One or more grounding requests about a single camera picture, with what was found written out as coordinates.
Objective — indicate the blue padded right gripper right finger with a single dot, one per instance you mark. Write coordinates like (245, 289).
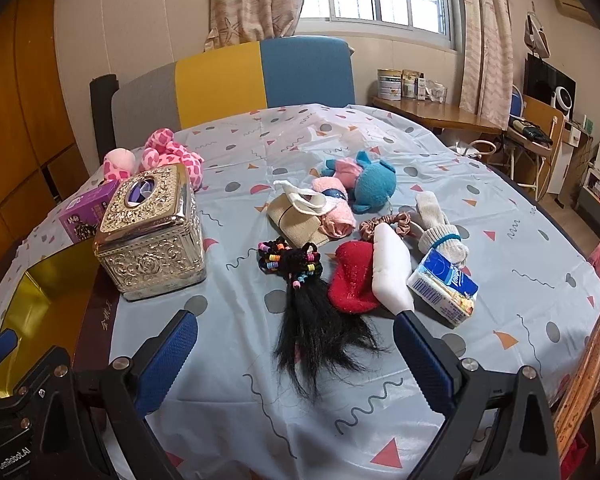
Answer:
(417, 346)

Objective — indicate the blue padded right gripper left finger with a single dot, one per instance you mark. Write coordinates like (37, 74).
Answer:
(159, 359)

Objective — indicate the blue Tempo tissue pack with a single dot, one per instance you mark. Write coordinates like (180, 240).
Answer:
(444, 287)

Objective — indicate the white soft oblong pad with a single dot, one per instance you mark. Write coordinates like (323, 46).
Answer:
(392, 266)

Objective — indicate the red fuzzy pad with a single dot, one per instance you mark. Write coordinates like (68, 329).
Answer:
(350, 290)

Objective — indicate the black hair extension with beads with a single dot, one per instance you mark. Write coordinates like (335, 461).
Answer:
(314, 336)

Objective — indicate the pink towel blue band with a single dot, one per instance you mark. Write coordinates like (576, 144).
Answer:
(339, 221)

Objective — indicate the blue and pink plush toy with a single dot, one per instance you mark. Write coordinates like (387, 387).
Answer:
(369, 183)

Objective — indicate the beige elastic bandage roll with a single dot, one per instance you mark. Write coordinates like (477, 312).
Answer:
(297, 228)

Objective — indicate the white knitted cloth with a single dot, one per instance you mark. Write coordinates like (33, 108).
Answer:
(306, 200)

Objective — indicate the gold metal tray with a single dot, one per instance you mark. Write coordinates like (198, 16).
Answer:
(48, 309)

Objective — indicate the ornate silver tissue box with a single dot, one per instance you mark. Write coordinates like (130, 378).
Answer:
(150, 238)

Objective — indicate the patterned white tablecloth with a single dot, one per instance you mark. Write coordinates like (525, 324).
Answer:
(232, 414)

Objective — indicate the white sock with blue band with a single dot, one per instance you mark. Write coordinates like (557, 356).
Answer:
(437, 232)

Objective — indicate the purple snack box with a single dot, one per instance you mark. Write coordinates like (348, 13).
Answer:
(82, 215)

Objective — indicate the pink satin scrunchie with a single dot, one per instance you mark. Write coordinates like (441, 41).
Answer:
(400, 223)

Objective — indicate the wicker chair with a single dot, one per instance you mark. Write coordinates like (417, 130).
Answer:
(581, 396)

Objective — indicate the pink spotted plush toy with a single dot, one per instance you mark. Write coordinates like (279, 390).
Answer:
(159, 150)

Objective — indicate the wooden side desk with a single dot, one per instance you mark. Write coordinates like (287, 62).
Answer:
(437, 116)

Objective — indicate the black rolled mat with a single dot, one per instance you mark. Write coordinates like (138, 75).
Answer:
(102, 89)

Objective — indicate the right patterned curtain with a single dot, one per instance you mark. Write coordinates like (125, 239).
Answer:
(488, 61)

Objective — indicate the patterned curtain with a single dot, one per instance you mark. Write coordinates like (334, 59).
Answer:
(488, 61)
(240, 21)

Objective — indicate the milk powder tin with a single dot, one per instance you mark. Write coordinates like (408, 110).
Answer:
(389, 84)

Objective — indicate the small tin on desk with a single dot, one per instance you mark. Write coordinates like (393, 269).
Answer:
(410, 80)

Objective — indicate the round white mirror lamp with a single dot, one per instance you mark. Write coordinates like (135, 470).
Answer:
(562, 101)

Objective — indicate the black monitor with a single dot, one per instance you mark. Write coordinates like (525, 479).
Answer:
(541, 79)

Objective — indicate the grey yellow blue chair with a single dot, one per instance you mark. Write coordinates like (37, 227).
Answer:
(231, 81)

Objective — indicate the left patterned curtain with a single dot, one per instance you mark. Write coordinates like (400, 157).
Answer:
(240, 21)

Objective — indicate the wooden cabinet wall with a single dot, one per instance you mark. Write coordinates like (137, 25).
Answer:
(40, 163)

